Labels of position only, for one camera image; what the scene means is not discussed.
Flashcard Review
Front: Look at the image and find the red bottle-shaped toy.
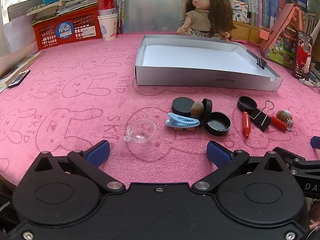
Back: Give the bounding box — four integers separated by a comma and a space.
268, 114, 288, 132
242, 111, 251, 138

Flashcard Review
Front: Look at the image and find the large black binder clip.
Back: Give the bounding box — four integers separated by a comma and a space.
249, 100, 274, 132

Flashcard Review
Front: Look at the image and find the grey grid board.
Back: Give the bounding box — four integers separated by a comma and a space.
7, 1, 38, 22

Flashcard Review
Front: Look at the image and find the red soda can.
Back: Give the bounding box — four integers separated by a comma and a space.
97, 0, 117, 17

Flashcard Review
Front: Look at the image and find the flat books pile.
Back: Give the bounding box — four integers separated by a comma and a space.
0, 51, 43, 85

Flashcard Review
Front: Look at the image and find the white paper sheet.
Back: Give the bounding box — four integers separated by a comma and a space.
4, 15, 39, 57

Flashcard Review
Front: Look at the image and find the row of colourful books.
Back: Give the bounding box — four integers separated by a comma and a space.
181, 0, 308, 29

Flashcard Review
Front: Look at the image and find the smartphone with lit screen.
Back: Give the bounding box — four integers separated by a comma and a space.
292, 31, 313, 79

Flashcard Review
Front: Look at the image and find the black round cap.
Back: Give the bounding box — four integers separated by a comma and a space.
199, 98, 213, 127
205, 112, 231, 136
171, 97, 196, 117
237, 96, 258, 113

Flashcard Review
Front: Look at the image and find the white pipe frame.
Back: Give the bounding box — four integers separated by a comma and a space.
306, 0, 320, 38

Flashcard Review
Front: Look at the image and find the blue hair clip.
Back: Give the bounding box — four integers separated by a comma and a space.
165, 112, 201, 132

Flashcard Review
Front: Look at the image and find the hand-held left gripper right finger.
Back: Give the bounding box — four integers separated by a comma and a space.
191, 141, 288, 193

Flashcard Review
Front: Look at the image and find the red plastic basket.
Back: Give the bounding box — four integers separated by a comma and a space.
30, 5, 103, 51

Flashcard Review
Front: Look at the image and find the small black binder clip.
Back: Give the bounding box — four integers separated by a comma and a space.
255, 52, 267, 70

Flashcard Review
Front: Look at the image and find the clear plastic half sphere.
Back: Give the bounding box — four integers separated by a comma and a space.
123, 120, 156, 144

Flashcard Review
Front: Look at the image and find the brown nut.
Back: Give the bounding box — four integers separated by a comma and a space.
190, 101, 206, 119

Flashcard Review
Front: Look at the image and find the flat black round cap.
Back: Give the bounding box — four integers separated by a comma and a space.
171, 97, 196, 117

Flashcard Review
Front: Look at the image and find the white pencil-printed box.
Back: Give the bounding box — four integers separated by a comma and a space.
230, 0, 253, 25

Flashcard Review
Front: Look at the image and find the white paper cup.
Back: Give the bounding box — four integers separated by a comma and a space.
97, 14, 118, 41

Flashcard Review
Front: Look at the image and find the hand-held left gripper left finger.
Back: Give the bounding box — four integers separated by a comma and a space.
32, 140, 126, 193

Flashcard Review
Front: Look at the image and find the pink triangular toy box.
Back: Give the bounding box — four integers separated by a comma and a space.
261, 4, 304, 69

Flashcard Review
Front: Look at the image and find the pink printed blanket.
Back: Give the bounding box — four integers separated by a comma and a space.
0, 32, 320, 188

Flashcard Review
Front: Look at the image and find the silver cardboard box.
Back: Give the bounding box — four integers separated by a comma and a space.
135, 34, 283, 92

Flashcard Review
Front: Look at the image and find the brown-haired doll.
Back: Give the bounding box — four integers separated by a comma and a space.
176, 0, 237, 40

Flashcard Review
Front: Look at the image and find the translucent clipboard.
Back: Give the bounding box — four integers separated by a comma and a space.
124, 0, 182, 34

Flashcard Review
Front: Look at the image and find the wooden drawer unit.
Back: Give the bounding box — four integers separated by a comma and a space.
231, 21, 265, 43

